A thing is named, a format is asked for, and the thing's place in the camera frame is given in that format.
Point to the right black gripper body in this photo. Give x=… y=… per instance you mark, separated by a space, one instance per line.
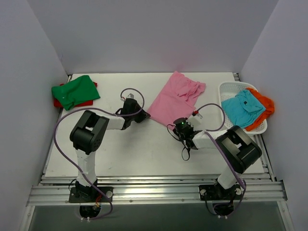
x=179 y=134

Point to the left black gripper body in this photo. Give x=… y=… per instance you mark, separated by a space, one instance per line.
x=140 y=115

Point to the pink t-shirt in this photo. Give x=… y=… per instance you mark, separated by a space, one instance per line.
x=176 y=99

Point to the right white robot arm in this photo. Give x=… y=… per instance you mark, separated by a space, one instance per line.
x=237 y=149

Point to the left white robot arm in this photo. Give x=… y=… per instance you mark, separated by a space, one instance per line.
x=87 y=136

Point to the green folded t-shirt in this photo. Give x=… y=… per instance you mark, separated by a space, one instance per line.
x=75 y=92

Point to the white perforated plastic basket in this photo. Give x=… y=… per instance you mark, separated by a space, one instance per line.
x=228 y=90

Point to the turquoise t-shirt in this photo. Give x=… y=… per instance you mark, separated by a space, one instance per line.
x=243 y=109

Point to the red folded t-shirt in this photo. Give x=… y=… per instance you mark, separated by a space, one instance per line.
x=72 y=103

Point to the orange t-shirt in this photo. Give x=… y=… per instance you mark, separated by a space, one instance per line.
x=269 y=109

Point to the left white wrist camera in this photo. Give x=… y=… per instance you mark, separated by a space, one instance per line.
x=129 y=96

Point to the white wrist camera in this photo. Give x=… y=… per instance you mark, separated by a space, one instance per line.
x=129 y=96
x=195 y=119

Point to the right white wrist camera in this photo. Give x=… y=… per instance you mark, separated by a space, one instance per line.
x=195 y=119

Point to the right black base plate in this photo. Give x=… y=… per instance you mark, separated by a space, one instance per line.
x=218 y=193

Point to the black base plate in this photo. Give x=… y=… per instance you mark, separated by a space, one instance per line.
x=96 y=193
x=218 y=193

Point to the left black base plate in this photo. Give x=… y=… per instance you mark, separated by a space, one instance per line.
x=96 y=193

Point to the aluminium rail frame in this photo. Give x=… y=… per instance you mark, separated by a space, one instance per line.
x=143 y=164

